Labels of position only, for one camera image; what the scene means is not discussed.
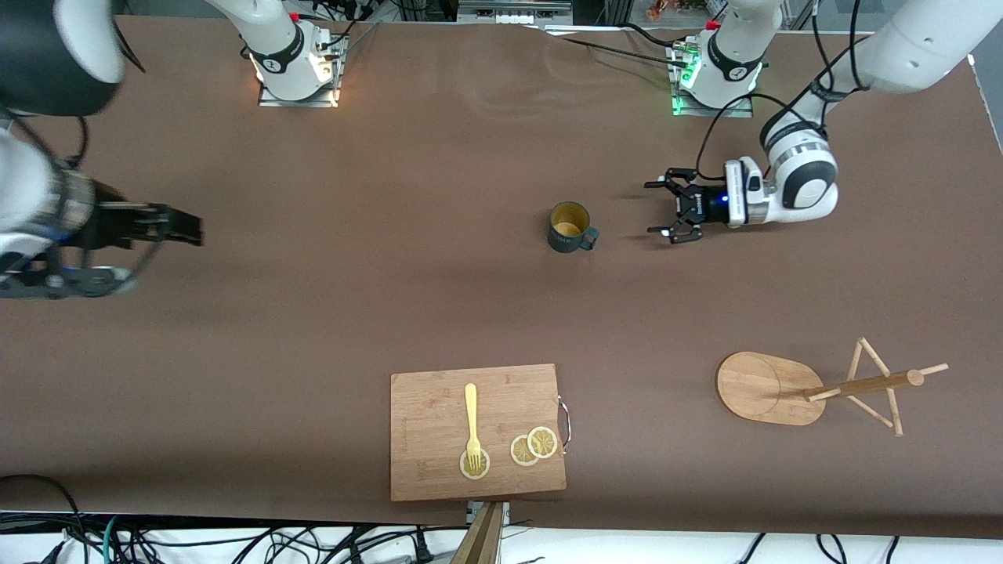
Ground grey power strip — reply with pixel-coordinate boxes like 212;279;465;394
458;0;574;25

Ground wooden cup rack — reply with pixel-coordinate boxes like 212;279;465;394
715;337;950;438

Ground bamboo cutting board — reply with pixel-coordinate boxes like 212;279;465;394
390;363;573;503

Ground black cable on table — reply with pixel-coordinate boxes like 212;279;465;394
541;23;692;70

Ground teal floor cable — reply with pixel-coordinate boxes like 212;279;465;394
100;515;131;564

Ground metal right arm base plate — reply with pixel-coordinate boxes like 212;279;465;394
257;35;344;109

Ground wooden camera post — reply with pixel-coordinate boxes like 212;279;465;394
451;501;510;564

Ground teal cup with yellow inside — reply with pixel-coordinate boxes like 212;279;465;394
547;201;600;254

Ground black floor cable loop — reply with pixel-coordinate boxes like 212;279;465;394
0;473;89;564

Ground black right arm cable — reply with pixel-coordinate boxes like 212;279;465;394
0;114;169;297

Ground yellow plastic fork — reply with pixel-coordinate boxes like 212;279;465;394
464;382;483;475

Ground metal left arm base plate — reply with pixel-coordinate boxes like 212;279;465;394
668;43;755;119

